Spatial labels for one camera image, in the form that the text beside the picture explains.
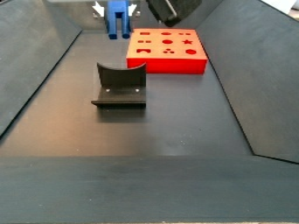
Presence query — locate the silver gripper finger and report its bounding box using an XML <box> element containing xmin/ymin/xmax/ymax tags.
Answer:
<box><xmin>92</xmin><ymin>3</ymin><xmax>106</xmax><ymax>17</ymax></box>

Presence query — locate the silver red gripper finger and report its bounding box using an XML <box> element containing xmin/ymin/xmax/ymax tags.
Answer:
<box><xmin>128</xmin><ymin>3</ymin><xmax>142</xmax><ymax>18</ymax></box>

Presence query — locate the blue slotted square-circle object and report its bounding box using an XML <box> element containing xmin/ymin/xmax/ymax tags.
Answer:
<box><xmin>107</xmin><ymin>0</ymin><xmax>131</xmax><ymax>39</ymax></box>

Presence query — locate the black curved fixture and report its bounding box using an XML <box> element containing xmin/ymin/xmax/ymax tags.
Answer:
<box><xmin>91</xmin><ymin>64</ymin><xmax>146</xmax><ymax>108</ymax></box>

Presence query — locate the red shape-sorter block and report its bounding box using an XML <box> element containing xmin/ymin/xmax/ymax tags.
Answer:
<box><xmin>126</xmin><ymin>28</ymin><xmax>209</xmax><ymax>74</ymax></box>

